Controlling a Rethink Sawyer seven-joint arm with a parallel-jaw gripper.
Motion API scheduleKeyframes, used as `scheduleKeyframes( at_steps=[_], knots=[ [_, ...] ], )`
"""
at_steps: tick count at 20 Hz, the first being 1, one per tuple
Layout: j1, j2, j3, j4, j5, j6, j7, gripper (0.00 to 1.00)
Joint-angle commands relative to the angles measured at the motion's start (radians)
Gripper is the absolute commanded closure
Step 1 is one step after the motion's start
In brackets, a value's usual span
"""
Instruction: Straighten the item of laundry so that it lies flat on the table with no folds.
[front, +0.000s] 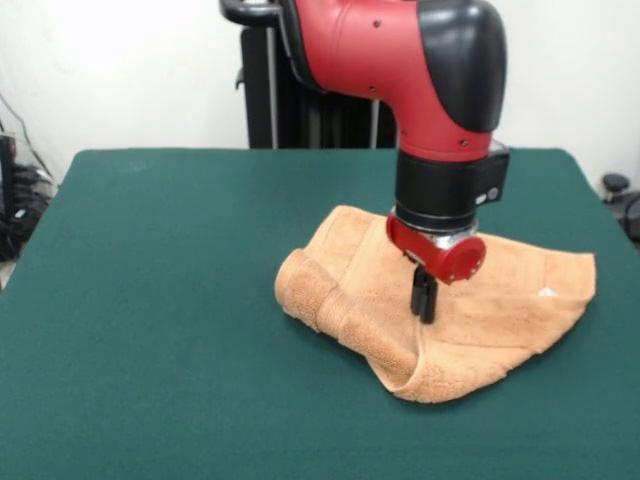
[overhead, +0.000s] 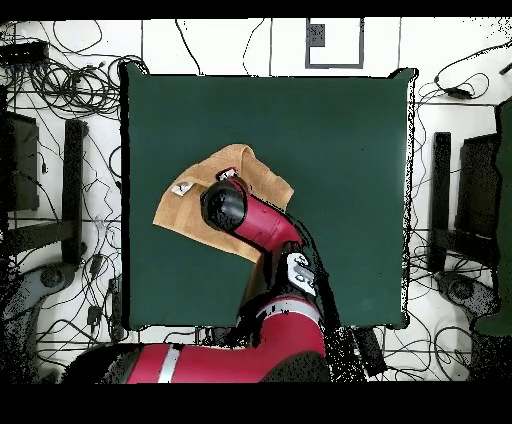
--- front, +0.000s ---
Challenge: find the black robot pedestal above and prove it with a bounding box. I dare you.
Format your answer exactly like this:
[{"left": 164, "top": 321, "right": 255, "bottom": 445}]
[{"left": 219, "top": 0, "right": 401, "bottom": 150}]

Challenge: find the dark wheeled stand foot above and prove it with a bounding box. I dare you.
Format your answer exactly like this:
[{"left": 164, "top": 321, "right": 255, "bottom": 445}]
[{"left": 601, "top": 172, "right": 640, "bottom": 251}]

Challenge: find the tan terry towel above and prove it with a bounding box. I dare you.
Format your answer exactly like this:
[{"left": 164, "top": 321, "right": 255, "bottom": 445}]
[{"left": 273, "top": 204, "right": 598, "bottom": 404}]

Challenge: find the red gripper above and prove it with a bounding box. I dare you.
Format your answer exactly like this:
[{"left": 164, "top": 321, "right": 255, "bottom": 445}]
[{"left": 385, "top": 212, "right": 488, "bottom": 325}]

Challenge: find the dark green table cloth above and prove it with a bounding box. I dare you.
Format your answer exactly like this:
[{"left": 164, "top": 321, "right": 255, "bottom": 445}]
[{"left": 0, "top": 147, "right": 640, "bottom": 480}]

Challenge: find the black equipment pile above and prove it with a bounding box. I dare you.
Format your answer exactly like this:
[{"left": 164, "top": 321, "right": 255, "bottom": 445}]
[{"left": 0, "top": 132, "right": 59, "bottom": 264}]

